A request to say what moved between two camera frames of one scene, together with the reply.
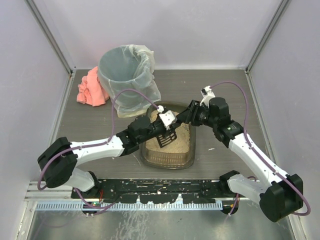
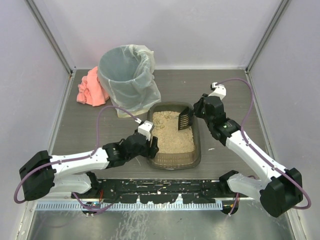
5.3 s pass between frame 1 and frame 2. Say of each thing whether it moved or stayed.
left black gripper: moved
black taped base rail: stayed
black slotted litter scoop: moved
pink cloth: stayed
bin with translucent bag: stayed
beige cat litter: stayed
